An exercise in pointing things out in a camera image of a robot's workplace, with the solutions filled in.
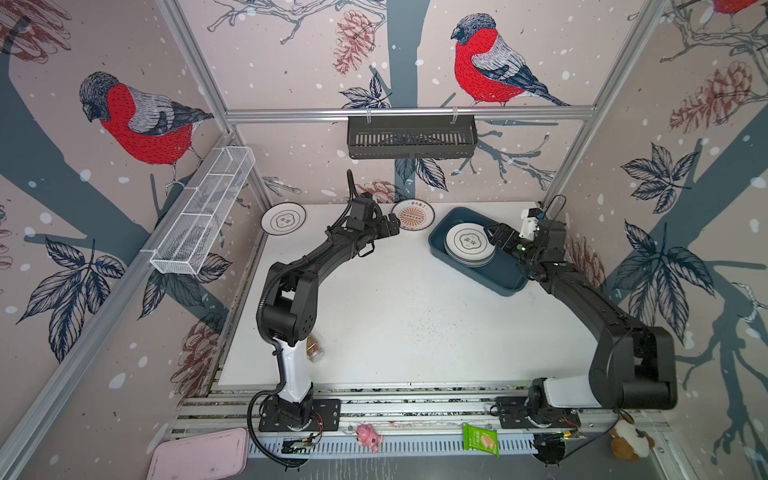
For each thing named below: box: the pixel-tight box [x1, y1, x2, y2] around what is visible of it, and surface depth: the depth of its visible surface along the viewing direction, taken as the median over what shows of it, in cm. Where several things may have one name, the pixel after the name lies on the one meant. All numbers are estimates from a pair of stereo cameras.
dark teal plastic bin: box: [428, 206, 528, 297], surface depth 106 cm
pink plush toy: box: [356, 423, 383, 453], surface depth 70 cm
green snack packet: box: [463, 424, 501, 458], surface depth 71 cm
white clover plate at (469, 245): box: [444, 222, 496, 267], surface depth 105 cm
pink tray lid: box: [146, 428, 249, 480], surface depth 69 cm
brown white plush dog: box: [608, 412, 656, 461], surface depth 69 cm
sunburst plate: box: [391, 199, 436, 231], surface depth 121 cm
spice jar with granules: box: [306, 333, 325, 363], surface depth 82 cm
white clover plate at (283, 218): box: [260, 202, 307, 236], surface depth 120 cm
